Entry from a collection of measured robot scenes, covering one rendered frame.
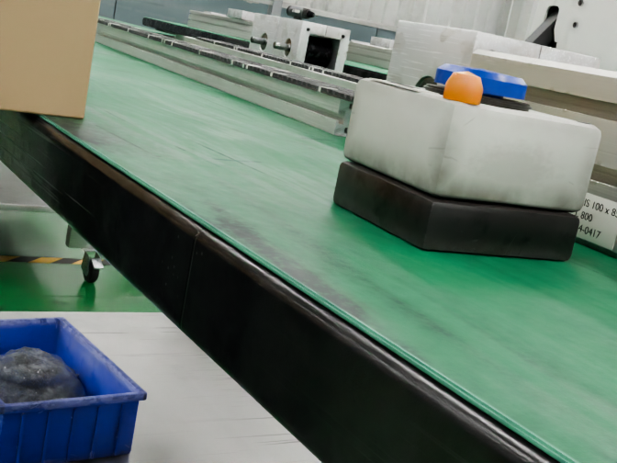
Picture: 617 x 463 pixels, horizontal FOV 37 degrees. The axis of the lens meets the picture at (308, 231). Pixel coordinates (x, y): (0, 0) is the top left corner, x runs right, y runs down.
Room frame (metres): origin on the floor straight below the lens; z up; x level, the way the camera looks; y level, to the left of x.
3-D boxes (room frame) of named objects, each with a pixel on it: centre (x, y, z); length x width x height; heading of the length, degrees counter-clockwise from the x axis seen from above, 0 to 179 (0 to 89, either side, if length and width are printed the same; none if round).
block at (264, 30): (1.70, 0.12, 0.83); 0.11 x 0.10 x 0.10; 121
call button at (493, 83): (0.41, -0.06, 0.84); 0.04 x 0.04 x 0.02
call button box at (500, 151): (0.41, -0.07, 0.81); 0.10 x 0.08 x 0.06; 119
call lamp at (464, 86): (0.37, -0.05, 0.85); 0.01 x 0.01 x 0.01
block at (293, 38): (1.59, 0.07, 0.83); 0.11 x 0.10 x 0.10; 116
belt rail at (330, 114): (1.17, 0.21, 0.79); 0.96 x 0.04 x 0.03; 29
